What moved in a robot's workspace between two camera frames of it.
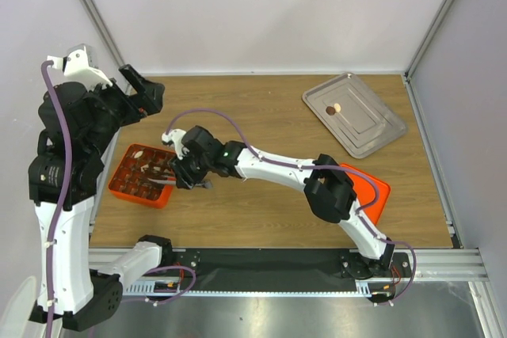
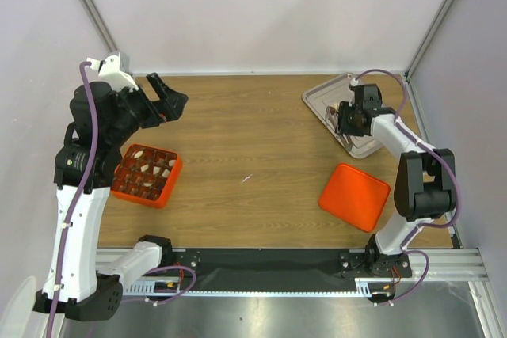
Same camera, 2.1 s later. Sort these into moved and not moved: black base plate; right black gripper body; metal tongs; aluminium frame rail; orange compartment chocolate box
Moved: metal tongs; right black gripper body
Not moved: orange compartment chocolate box; black base plate; aluminium frame rail
